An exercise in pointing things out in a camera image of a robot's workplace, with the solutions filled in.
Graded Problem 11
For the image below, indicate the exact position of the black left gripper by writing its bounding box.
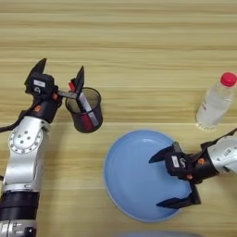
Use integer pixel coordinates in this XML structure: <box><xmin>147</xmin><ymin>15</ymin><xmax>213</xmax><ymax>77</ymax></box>
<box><xmin>21</xmin><ymin>57</ymin><xmax>85</xmax><ymax>124</ymax></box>

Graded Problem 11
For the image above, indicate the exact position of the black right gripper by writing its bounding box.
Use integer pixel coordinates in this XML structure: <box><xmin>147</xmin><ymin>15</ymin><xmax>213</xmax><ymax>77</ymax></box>
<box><xmin>148</xmin><ymin>142</ymin><xmax>220</xmax><ymax>210</ymax></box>

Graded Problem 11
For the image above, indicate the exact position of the blue round plate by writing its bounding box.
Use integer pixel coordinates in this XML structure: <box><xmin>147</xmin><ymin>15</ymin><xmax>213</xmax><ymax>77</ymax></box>
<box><xmin>103</xmin><ymin>129</ymin><xmax>194</xmax><ymax>223</ymax></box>

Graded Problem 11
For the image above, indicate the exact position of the black mesh pen cup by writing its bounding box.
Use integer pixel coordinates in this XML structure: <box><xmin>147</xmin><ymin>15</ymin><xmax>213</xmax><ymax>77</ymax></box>
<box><xmin>64</xmin><ymin>87</ymin><xmax>104</xmax><ymax>134</ymax></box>

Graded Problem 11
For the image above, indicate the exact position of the white marker black cap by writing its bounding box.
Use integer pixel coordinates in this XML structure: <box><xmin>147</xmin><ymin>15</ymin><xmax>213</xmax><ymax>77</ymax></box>
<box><xmin>75</xmin><ymin>92</ymin><xmax>100</xmax><ymax>128</ymax></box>

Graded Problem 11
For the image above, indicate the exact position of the clear bottle red cap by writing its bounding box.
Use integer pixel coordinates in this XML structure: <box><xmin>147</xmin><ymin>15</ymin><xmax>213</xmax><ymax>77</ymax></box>
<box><xmin>195</xmin><ymin>71</ymin><xmax>237</xmax><ymax>131</ymax></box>

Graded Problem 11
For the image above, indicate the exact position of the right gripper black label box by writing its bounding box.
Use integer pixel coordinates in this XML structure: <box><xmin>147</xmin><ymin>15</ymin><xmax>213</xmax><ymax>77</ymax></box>
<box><xmin>164</xmin><ymin>151</ymin><xmax>187</xmax><ymax>178</ymax></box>

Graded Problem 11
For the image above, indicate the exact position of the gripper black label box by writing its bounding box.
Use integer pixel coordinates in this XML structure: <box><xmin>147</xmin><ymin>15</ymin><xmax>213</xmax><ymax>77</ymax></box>
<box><xmin>164</xmin><ymin>151</ymin><xmax>187</xmax><ymax>178</ymax></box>
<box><xmin>26</xmin><ymin>73</ymin><xmax>57</xmax><ymax>98</ymax></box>

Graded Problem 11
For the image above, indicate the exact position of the red marker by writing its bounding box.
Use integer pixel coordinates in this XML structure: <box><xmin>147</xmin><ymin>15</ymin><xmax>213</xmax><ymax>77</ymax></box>
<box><xmin>68</xmin><ymin>79</ymin><xmax>94</xmax><ymax>131</ymax></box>

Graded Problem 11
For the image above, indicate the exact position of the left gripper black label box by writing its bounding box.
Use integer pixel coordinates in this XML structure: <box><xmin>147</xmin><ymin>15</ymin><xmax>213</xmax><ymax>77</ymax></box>
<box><xmin>26</xmin><ymin>73</ymin><xmax>57</xmax><ymax>98</ymax></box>

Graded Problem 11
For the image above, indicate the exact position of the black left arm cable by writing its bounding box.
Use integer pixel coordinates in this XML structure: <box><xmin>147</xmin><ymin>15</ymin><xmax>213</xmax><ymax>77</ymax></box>
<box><xmin>0</xmin><ymin>105</ymin><xmax>35</xmax><ymax>133</ymax></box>

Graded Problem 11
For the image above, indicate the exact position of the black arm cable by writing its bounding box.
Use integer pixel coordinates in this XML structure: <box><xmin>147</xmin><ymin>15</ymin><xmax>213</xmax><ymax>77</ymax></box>
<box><xmin>0</xmin><ymin>105</ymin><xmax>35</xmax><ymax>133</ymax></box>
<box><xmin>200</xmin><ymin>128</ymin><xmax>237</xmax><ymax>148</ymax></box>

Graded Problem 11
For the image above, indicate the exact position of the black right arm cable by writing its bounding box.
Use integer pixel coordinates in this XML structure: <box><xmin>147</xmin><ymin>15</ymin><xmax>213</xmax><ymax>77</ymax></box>
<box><xmin>200</xmin><ymin>128</ymin><xmax>237</xmax><ymax>148</ymax></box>

